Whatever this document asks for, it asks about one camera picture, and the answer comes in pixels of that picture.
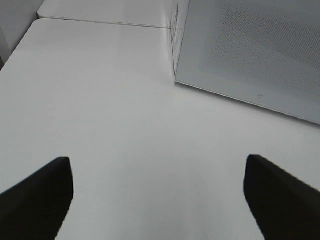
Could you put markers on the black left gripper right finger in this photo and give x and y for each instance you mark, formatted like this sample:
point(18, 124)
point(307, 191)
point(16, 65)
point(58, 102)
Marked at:
point(284, 207)

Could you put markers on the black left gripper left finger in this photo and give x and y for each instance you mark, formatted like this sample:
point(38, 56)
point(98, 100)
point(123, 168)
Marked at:
point(36, 207)

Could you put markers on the white microwave door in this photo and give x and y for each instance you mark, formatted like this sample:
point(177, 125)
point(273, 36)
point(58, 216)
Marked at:
point(261, 52)

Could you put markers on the white microwave oven body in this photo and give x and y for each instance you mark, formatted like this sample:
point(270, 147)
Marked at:
point(178, 17)

